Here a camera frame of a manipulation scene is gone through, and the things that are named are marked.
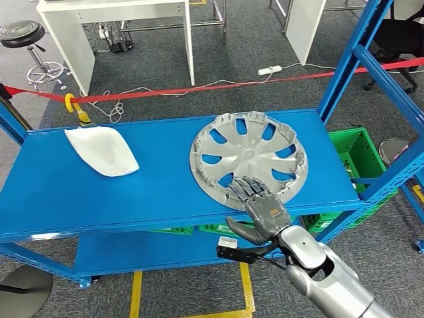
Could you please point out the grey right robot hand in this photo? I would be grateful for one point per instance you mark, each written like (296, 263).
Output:
(268, 217)

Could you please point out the silver plastic wheel hubcap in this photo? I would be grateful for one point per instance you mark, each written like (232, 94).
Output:
(251, 153)

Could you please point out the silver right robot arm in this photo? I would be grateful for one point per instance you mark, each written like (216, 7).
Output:
(331, 287)

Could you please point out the yellow floor tape outline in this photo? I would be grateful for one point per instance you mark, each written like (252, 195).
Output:
(247, 289)

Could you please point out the white power strip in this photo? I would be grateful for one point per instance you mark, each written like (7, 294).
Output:
(270, 70)
(103, 31)

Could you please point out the red barrier belt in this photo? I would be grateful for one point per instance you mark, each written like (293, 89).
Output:
(198, 89)

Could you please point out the chrome stanchion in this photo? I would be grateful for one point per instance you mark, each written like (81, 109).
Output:
(392, 151)

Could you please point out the white desk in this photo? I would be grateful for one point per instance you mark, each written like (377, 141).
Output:
(305, 30)
(99, 6)

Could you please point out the white plastic mirror cover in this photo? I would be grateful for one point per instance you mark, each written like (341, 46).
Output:
(102, 151)

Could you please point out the black office chair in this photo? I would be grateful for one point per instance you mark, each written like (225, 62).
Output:
(397, 39)

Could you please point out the yellow hook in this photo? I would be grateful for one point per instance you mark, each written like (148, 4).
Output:
(69, 103)

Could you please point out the black round stool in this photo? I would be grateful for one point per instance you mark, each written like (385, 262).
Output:
(21, 34)

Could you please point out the black camera bracket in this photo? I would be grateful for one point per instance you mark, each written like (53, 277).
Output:
(238, 254)

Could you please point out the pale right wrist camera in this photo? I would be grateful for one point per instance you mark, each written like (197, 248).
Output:
(228, 242)

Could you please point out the steel table frame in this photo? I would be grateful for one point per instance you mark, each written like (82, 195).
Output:
(341, 7)
(165, 26)

